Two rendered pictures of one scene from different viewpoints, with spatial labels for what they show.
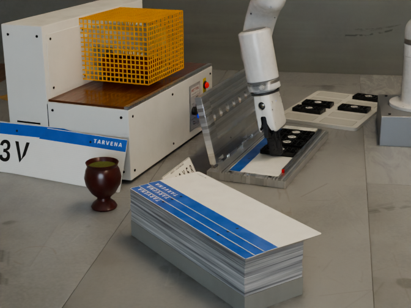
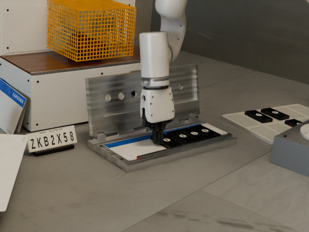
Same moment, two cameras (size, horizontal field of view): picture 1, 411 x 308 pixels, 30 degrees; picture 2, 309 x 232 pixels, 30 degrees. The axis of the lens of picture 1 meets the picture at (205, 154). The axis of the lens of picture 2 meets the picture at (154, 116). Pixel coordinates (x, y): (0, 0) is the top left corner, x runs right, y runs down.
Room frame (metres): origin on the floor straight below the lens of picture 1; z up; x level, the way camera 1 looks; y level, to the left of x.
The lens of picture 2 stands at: (0.48, -0.91, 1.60)
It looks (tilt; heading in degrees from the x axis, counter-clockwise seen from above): 20 degrees down; 27
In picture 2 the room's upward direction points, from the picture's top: 5 degrees clockwise
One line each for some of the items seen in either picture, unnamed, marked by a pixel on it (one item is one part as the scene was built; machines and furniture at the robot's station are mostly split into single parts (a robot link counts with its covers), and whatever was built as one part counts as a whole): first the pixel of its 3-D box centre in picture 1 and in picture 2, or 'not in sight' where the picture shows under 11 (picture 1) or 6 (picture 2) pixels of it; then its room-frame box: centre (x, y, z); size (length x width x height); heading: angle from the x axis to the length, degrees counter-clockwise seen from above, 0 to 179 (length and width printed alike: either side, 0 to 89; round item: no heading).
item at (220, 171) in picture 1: (271, 150); (164, 139); (1.99, -0.18, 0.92); 0.44 x 0.21 x 0.04; 158
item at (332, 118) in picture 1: (335, 109); (286, 122); (2.47, -0.43, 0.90); 0.40 x 0.27 x 0.01; 152
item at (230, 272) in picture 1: (210, 237); not in sight; (1.35, -0.01, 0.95); 0.40 x 0.13 x 0.11; 34
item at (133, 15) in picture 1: (133, 44); (90, 27); (2.10, 0.20, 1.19); 0.23 x 0.20 x 0.17; 158
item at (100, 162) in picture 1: (103, 184); not in sight; (1.64, 0.23, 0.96); 0.09 x 0.09 x 0.11
